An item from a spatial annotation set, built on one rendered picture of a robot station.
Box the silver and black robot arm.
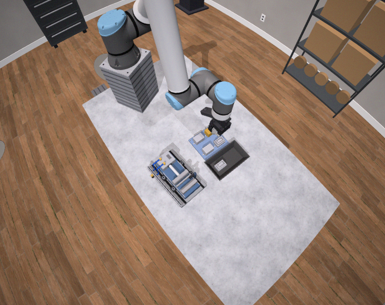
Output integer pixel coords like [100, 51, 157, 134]
[97, 0, 237, 121]

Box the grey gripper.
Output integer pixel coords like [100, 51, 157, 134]
[208, 118, 231, 137]

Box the yellow rectangular block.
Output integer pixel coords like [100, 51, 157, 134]
[204, 128, 212, 137]

